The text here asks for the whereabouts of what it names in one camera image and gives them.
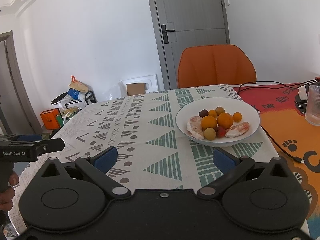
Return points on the small red fruit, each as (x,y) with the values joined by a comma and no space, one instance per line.
(220,131)

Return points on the grey door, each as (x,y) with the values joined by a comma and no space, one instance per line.
(190,5)

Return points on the yellow-green round fruit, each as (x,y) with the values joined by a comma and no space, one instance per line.
(209,133)

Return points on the blue and white bag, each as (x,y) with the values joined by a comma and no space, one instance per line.
(75,94)

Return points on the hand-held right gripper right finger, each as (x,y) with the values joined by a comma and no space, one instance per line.
(222,161)

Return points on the orange box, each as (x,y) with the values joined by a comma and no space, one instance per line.
(49,118)

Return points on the white foam packaging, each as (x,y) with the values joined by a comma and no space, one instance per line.
(151,82)

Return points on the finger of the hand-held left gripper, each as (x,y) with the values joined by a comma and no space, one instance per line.
(28,138)
(51,146)

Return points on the white power adapter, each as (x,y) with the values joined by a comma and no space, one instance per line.
(303,92)

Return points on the orange chair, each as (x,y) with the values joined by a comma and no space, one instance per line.
(216,66)

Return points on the ribbed glass cup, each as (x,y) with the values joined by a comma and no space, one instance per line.
(313,105)

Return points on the black folded stand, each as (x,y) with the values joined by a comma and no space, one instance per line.
(59,98)

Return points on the white plate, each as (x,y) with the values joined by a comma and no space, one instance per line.
(246,107)

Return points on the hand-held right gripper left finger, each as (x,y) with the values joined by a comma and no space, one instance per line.
(107,158)

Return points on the small brown fruit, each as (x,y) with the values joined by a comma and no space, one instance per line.
(220,110)

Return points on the orange cartoon table mat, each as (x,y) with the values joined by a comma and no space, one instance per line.
(285,130)

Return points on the person's left hand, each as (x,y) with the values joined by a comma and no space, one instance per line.
(13,180)

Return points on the large orange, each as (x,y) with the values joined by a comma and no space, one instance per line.
(225,120)
(209,122)

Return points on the dark purple grape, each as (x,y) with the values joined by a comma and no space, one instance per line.
(203,112)

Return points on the grey door frame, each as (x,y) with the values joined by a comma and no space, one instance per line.
(20,85)

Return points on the patterned white tablecloth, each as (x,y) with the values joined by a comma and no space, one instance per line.
(145,120)

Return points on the brown cardboard box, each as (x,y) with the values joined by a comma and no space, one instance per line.
(135,89)

